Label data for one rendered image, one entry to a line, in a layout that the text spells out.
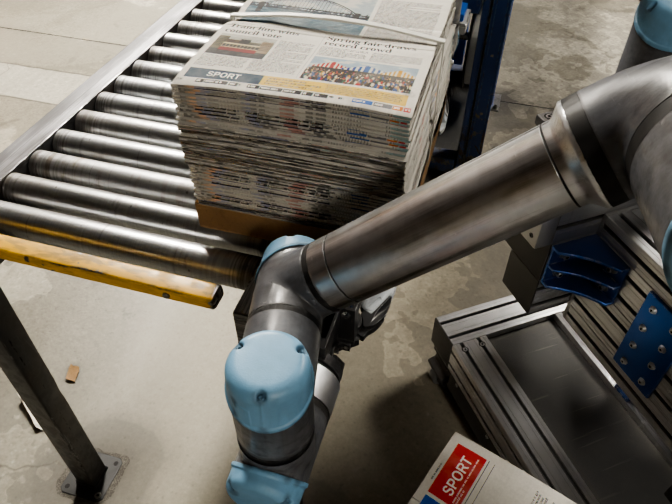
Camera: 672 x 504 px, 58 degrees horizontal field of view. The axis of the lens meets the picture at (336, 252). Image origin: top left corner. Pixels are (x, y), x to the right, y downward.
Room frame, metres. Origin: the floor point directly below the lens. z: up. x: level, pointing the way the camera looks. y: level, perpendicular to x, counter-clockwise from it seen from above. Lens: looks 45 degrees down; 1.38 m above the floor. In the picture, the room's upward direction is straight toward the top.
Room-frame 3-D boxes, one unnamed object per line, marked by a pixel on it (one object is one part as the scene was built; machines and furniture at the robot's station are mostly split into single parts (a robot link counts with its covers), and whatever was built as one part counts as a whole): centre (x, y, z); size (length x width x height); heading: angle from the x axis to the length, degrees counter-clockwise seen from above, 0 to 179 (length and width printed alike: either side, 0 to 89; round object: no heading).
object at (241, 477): (0.29, 0.06, 0.81); 0.11 x 0.08 x 0.09; 163
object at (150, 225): (0.69, 0.30, 0.77); 0.47 x 0.05 x 0.05; 73
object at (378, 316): (0.49, -0.03, 0.78); 0.09 x 0.05 x 0.02; 137
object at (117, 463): (0.64, 0.58, 0.01); 0.14 x 0.13 x 0.01; 73
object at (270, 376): (0.31, 0.06, 0.90); 0.11 x 0.08 x 0.11; 176
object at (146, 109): (0.94, 0.23, 0.77); 0.47 x 0.05 x 0.05; 73
